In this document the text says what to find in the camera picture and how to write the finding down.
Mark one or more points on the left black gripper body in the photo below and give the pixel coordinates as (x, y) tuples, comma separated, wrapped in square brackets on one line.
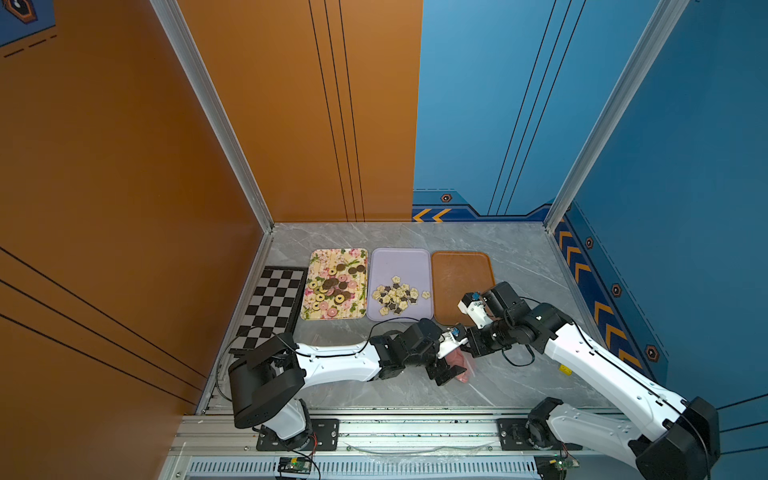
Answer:
[(438, 369)]

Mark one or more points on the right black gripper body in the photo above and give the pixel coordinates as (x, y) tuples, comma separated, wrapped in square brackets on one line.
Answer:
[(486, 340)]

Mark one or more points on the ziploc bag pink cookies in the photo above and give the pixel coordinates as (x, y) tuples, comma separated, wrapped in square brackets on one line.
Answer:
[(462, 359)]

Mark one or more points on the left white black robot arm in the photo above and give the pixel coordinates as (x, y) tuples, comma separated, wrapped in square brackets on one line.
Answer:
[(266, 382)]

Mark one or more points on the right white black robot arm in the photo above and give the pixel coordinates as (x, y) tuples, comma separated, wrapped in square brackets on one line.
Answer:
[(662, 434)]

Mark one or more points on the poured mixed cookies pile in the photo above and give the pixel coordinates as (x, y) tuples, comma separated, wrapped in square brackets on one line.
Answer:
[(396, 296)]

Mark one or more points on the brown plastic tray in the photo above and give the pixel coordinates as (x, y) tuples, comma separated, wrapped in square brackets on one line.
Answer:
[(456, 273)]

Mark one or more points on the lavender plastic tray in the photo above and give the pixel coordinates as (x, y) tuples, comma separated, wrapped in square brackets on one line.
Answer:
[(413, 266)]

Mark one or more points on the floral pattern tray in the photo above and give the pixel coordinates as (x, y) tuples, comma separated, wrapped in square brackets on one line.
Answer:
[(336, 283)]

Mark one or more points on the right green circuit board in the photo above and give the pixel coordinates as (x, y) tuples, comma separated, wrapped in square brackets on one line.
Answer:
[(555, 468)]

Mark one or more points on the green circuit board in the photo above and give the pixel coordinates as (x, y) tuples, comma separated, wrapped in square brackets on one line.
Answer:
[(555, 468), (296, 466)]

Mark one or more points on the left green circuit board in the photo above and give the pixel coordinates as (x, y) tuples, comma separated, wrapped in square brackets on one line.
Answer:
[(296, 466)]

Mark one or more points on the black white checkerboard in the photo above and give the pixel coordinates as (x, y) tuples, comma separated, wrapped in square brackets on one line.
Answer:
[(273, 308)]

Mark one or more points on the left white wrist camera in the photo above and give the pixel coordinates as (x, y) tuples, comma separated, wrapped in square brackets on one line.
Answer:
[(452, 339)]

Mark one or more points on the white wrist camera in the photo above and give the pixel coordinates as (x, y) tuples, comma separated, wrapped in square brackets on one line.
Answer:
[(452, 339), (473, 305)]

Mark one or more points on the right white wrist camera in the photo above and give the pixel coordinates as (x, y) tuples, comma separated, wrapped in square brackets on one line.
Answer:
[(473, 305)]

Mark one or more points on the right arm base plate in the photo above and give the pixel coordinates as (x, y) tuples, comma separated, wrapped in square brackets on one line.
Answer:
[(523, 434)]

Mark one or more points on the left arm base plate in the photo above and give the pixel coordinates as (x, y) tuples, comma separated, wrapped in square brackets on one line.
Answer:
[(323, 436)]

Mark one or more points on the aluminium front rail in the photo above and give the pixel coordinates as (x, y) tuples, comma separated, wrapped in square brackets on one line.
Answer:
[(363, 431)]

